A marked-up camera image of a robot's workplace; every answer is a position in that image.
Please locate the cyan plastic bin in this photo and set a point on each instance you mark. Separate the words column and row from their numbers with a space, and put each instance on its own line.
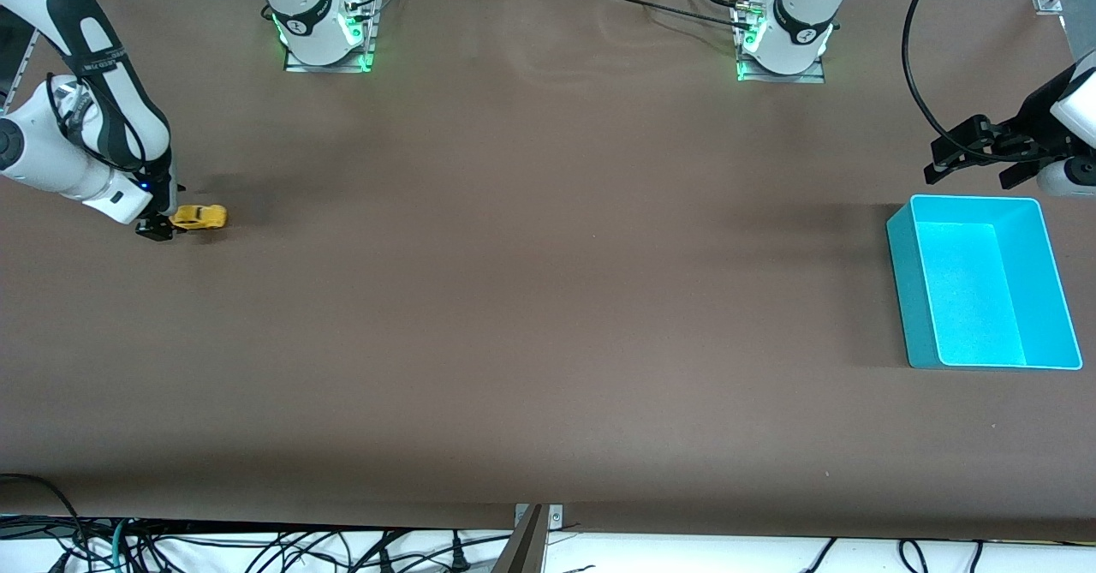
column 976, row 299

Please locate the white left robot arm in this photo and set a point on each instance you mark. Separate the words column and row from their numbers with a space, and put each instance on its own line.
column 796, row 25

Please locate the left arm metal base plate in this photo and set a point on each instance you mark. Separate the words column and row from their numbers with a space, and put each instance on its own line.
column 813, row 76

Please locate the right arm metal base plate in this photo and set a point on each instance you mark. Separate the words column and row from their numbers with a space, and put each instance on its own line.
column 370, row 33

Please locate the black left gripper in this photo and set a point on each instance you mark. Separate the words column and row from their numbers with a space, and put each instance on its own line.
column 1030, row 130

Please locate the metal table edge bracket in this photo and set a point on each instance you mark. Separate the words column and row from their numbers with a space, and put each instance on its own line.
column 555, row 516

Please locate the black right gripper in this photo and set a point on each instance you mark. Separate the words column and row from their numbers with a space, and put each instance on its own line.
column 159, row 225

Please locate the yellow beetle toy car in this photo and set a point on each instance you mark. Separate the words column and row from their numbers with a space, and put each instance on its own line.
column 201, row 217

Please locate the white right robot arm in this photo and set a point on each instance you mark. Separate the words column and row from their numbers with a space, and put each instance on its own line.
column 51, row 153

